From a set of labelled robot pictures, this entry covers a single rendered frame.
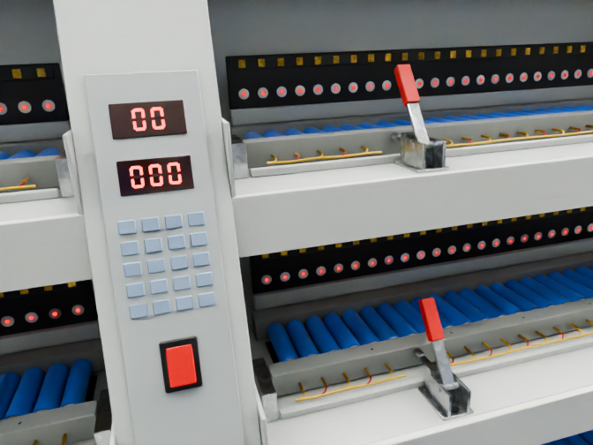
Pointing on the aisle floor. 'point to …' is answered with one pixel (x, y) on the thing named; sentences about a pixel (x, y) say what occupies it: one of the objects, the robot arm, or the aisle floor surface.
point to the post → (105, 25)
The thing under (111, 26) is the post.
